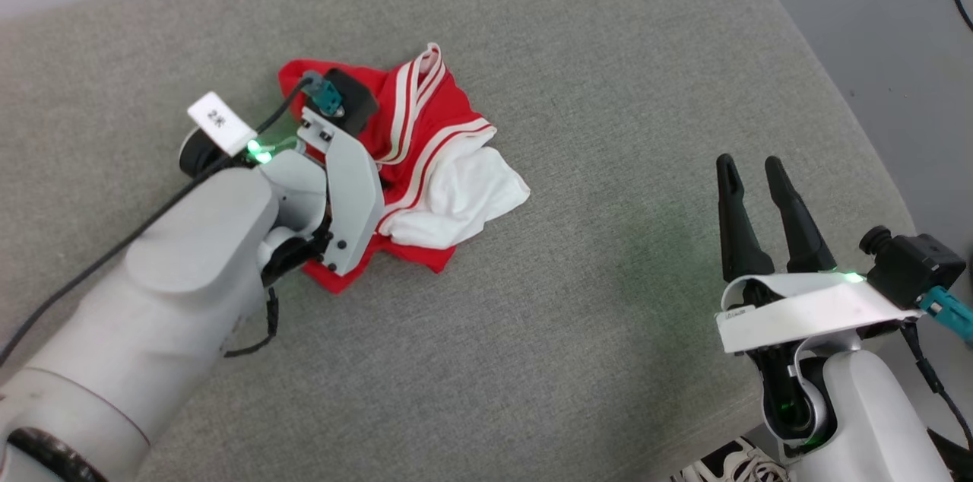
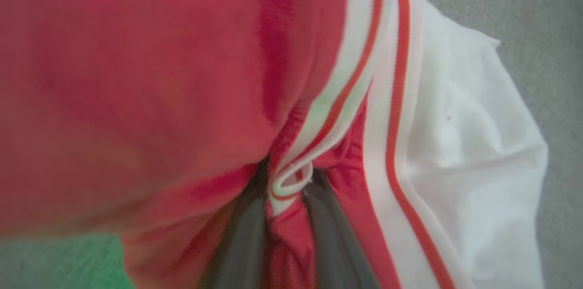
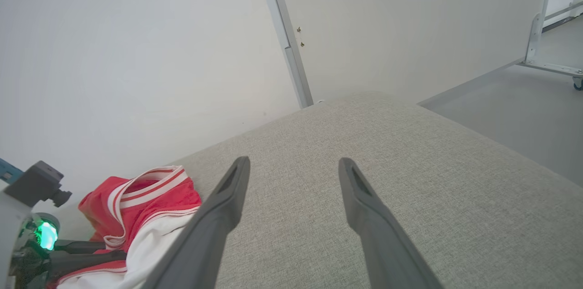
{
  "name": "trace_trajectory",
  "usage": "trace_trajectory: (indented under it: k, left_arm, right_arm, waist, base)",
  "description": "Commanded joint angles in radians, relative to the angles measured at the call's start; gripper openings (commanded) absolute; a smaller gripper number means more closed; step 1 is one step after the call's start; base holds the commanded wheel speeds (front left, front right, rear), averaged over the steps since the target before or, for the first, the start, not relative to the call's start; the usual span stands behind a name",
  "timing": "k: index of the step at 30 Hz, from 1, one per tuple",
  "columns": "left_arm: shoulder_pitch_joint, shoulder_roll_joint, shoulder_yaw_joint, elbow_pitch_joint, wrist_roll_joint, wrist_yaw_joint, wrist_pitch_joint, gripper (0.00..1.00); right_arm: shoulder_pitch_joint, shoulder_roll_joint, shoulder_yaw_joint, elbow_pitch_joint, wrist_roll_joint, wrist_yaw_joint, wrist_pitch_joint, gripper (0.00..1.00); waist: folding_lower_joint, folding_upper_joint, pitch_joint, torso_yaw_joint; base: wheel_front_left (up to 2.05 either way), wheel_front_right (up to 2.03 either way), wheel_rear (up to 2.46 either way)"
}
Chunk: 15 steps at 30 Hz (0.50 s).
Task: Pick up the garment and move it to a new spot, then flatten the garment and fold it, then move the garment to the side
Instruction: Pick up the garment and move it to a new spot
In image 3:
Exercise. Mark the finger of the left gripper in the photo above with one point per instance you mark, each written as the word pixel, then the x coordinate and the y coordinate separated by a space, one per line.
pixel 77 261
pixel 77 247

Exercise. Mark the grey metal wall strip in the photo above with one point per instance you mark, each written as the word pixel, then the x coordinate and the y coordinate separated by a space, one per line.
pixel 291 52

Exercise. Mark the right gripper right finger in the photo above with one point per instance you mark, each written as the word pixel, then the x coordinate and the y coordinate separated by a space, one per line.
pixel 387 257

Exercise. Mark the grey metal frame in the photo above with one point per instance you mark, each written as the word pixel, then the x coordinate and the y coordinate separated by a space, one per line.
pixel 535 29

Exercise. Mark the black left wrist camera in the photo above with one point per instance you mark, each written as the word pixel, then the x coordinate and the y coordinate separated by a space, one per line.
pixel 36 182

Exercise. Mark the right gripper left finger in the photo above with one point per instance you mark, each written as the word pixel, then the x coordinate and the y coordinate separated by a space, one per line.
pixel 205 252

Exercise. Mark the red and white jersey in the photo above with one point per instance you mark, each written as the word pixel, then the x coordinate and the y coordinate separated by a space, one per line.
pixel 155 207

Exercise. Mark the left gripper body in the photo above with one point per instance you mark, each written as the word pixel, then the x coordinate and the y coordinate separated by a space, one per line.
pixel 11 234

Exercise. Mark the black caster wheel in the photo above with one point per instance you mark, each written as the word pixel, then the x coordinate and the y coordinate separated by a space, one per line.
pixel 578 84

